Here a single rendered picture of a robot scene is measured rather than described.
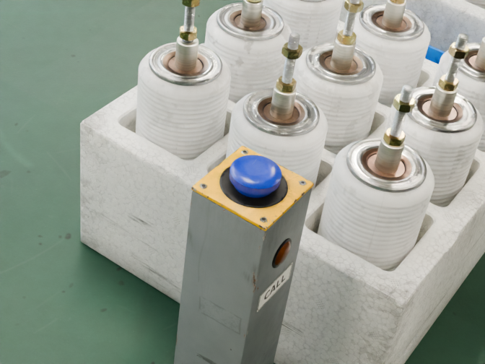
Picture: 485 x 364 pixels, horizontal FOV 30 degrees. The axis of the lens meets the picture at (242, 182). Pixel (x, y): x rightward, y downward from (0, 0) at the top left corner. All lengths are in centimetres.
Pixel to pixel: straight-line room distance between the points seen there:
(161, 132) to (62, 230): 23
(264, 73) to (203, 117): 12
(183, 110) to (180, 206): 10
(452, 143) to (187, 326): 32
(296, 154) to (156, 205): 17
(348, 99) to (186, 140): 17
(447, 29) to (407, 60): 27
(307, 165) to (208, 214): 21
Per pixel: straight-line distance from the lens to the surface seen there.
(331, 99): 95
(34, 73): 136
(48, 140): 124
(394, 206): 83
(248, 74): 101
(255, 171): 69
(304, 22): 109
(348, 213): 84
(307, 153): 87
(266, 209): 69
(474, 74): 101
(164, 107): 92
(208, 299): 76
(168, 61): 94
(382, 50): 104
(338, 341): 91
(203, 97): 91
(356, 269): 85
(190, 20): 91
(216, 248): 72
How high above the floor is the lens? 77
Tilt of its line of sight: 41 degrees down
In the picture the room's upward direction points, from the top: 9 degrees clockwise
